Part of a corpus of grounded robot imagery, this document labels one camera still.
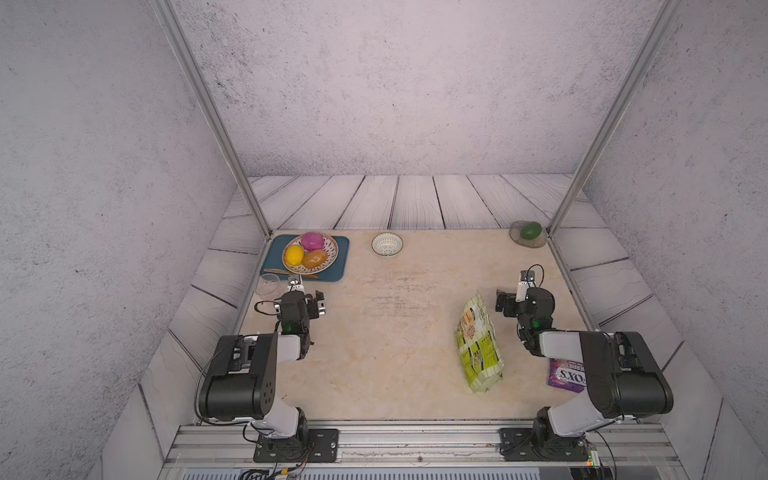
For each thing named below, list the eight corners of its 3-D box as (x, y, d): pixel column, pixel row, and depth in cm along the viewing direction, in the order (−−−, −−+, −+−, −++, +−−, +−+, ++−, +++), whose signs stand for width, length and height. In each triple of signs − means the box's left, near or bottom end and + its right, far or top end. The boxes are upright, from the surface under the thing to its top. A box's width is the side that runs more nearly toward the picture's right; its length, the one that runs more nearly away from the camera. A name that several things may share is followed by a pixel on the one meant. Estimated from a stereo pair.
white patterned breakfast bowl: (371, 255, 115) (371, 247, 111) (372, 240, 120) (372, 232, 116) (402, 255, 115) (402, 247, 111) (402, 240, 120) (402, 232, 116)
